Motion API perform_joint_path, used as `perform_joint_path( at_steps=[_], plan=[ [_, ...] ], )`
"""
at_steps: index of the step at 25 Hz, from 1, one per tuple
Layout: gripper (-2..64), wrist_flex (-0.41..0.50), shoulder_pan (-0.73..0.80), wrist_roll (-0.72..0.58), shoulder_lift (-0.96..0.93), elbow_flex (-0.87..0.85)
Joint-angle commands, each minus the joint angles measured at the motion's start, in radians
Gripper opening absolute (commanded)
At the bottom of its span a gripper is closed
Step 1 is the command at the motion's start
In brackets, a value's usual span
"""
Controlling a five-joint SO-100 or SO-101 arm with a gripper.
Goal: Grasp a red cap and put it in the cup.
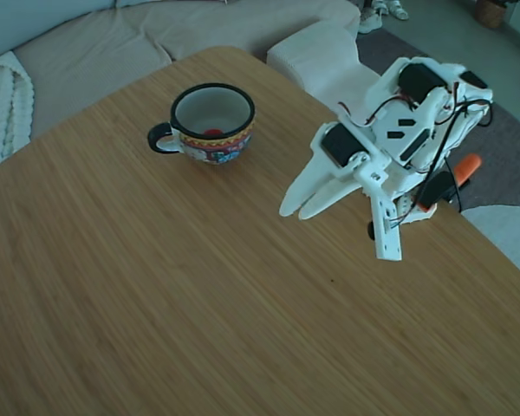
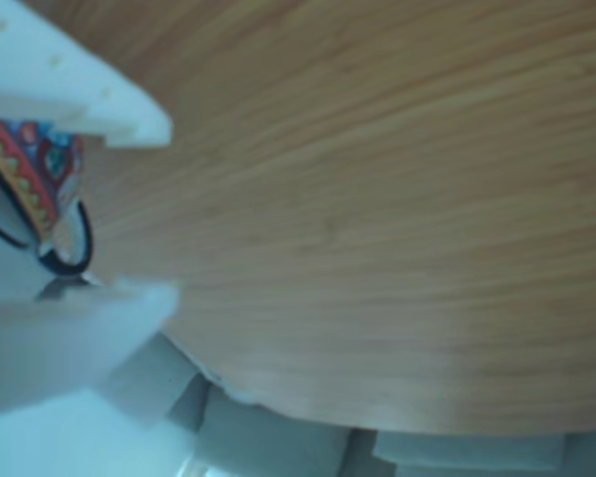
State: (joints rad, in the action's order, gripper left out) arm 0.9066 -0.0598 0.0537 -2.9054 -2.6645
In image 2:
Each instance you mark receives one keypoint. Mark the beige sofa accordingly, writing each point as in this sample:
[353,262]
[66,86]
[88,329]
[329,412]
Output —
[268,437]

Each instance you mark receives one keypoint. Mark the painted mug with black rim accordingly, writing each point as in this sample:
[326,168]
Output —
[30,164]

